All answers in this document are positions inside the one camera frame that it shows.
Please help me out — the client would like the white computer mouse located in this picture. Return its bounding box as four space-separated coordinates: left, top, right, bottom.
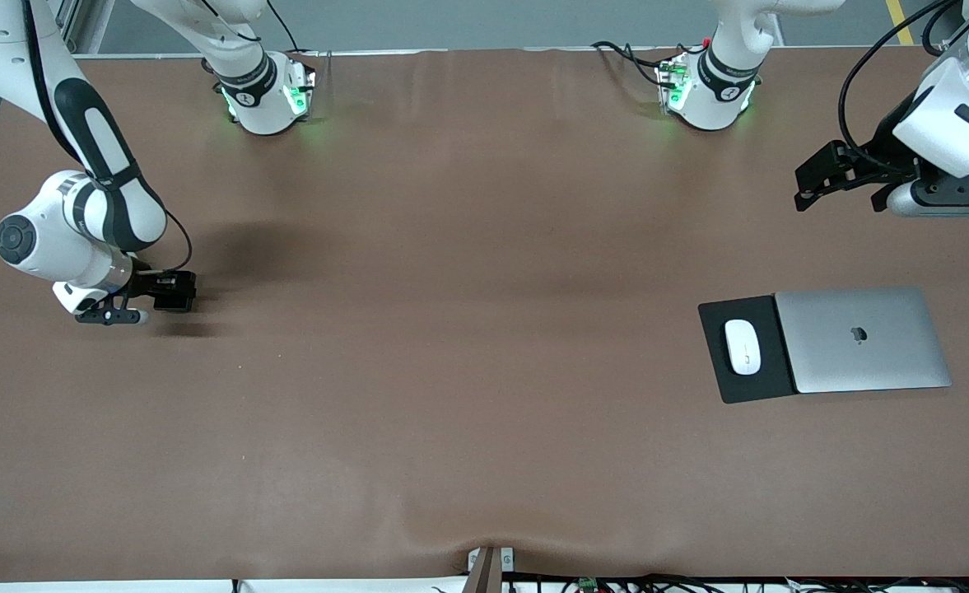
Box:
724 318 762 376

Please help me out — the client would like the black mouse pad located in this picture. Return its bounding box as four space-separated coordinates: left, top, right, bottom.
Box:
697 295 798 405

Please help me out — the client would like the silver closed laptop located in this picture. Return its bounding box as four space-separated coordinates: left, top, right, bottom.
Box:
774 287 953 395

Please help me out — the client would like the brown table cover mat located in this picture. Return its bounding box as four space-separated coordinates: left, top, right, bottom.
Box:
0 48 969 581

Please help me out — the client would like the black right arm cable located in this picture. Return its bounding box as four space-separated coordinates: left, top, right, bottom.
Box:
21 0 194 274

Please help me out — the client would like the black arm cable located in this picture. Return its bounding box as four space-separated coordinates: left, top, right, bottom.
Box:
837 0 969 151
21 0 194 274

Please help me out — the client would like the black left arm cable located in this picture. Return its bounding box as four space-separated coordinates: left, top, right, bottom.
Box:
837 0 969 151

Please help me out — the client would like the black base cable bundle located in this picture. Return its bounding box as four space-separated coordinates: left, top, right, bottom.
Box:
591 40 709 87

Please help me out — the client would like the thin black base cable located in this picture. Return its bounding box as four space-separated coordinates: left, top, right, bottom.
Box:
266 0 302 54

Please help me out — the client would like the aluminium frame profile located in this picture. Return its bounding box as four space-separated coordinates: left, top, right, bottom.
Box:
52 0 114 55

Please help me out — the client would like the metal table edge bracket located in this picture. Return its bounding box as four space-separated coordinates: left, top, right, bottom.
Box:
466 546 515 593

